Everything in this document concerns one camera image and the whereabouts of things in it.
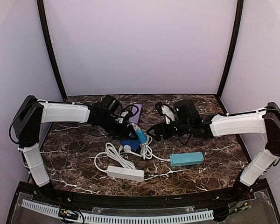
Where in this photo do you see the light blue plug adapter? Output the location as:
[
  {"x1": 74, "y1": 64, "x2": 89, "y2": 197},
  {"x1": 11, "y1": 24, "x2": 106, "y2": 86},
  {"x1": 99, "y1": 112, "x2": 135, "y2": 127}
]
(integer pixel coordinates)
[{"x1": 135, "y1": 130, "x2": 147, "y2": 144}]

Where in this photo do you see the dark blue cube socket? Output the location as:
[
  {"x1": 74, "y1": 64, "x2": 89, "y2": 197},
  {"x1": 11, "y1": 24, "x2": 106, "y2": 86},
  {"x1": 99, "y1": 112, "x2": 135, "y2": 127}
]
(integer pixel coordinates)
[{"x1": 120, "y1": 140, "x2": 141, "y2": 152}]

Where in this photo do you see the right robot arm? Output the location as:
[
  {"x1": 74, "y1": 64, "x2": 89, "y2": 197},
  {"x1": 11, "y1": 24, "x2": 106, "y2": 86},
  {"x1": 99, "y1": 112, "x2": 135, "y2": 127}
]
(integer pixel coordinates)
[{"x1": 146, "y1": 100, "x2": 280, "y2": 187}]

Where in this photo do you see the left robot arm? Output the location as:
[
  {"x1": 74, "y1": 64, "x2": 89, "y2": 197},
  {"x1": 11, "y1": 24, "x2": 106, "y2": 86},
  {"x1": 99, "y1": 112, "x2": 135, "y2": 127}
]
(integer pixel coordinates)
[{"x1": 8, "y1": 95, "x2": 138, "y2": 187}]

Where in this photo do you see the purple power strip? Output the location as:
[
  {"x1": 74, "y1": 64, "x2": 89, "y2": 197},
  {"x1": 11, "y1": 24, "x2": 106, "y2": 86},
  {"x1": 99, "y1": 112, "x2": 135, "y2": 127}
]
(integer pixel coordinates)
[{"x1": 129, "y1": 104, "x2": 142, "y2": 124}]

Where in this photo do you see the teal power strip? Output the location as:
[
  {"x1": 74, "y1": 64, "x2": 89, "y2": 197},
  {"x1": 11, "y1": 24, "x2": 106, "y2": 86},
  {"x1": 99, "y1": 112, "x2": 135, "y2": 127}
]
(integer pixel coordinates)
[{"x1": 170, "y1": 152, "x2": 204, "y2": 167}]

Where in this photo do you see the white power strip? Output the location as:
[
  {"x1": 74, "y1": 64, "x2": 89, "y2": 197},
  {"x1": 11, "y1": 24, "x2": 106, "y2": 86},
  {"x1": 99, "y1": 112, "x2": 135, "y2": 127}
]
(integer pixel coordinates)
[{"x1": 106, "y1": 166, "x2": 145, "y2": 182}]

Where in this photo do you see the left circuit board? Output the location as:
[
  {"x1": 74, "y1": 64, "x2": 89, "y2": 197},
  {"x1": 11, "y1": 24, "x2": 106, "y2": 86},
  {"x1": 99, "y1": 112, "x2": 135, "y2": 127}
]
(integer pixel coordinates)
[{"x1": 58, "y1": 209, "x2": 79, "y2": 220}]

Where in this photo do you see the teal strip white cable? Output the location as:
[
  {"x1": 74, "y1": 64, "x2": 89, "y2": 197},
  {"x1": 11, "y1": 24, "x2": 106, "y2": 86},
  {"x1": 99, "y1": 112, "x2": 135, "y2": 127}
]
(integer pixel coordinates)
[{"x1": 121, "y1": 135, "x2": 171, "y2": 162}]

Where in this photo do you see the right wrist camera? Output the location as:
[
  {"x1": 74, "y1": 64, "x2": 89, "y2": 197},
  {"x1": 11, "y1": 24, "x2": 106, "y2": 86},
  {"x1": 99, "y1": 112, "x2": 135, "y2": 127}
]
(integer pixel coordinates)
[{"x1": 174, "y1": 99, "x2": 200, "y2": 121}]

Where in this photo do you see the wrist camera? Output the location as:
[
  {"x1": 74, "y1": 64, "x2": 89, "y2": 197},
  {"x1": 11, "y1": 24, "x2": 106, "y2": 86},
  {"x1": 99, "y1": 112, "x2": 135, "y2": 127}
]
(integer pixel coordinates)
[
  {"x1": 174, "y1": 99, "x2": 200, "y2": 121},
  {"x1": 100, "y1": 95, "x2": 121, "y2": 114}
]

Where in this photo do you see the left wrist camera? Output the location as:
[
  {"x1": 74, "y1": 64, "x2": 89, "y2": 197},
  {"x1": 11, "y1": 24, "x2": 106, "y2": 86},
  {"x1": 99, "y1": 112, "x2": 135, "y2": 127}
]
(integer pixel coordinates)
[{"x1": 100, "y1": 95, "x2": 121, "y2": 114}]

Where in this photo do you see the black front rail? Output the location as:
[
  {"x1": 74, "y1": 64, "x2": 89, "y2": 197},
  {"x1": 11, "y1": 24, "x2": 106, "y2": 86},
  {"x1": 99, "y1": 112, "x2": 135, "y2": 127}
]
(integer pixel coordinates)
[{"x1": 46, "y1": 186, "x2": 236, "y2": 210}]

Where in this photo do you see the white slotted cable duct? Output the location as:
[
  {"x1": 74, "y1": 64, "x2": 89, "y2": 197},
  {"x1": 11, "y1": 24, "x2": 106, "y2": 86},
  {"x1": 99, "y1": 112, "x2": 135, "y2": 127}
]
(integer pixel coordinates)
[{"x1": 21, "y1": 199, "x2": 214, "y2": 224}]

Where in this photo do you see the right black frame post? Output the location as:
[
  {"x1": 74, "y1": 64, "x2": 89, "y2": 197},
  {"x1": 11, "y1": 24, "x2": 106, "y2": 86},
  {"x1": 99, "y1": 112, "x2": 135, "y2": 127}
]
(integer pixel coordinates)
[{"x1": 217, "y1": 0, "x2": 244, "y2": 98}]

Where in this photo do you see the black frame post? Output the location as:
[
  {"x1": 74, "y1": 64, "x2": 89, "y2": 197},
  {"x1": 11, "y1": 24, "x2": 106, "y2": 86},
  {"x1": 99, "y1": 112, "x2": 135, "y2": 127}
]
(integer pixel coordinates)
[
  {"x1": 36, "y1": 0, "x2": 67, "y2": 101},
  {"x1": 217, "y1": 0, "x2": 244, "y2": 98}
]

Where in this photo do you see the left black frame post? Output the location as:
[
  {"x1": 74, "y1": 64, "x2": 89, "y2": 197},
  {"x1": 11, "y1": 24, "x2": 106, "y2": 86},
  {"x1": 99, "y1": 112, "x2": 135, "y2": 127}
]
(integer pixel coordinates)
[{"x1": 36, "y1": 0, "x2": 67, "y2": 101}]

